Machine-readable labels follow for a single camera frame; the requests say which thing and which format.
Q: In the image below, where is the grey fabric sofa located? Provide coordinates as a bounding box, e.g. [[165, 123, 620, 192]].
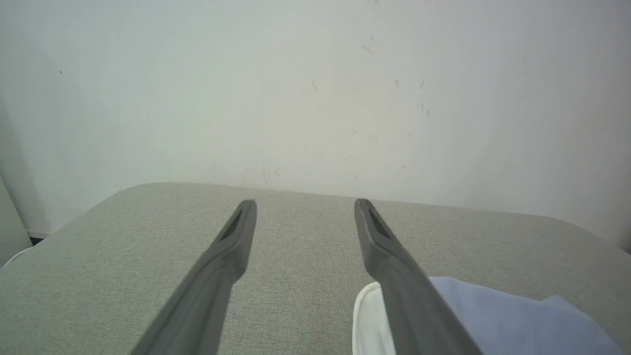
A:
[[0, 182, 631, 355]]

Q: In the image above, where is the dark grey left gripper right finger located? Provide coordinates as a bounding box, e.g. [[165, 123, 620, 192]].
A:
[[354, 198, 482, 355]]

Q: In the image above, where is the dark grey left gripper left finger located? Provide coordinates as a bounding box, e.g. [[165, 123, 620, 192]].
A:
[[129, 199, 258, 355]]

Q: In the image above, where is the light blue polo shirt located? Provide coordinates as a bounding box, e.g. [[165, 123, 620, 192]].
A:
[[352, 276, 624, 355]]

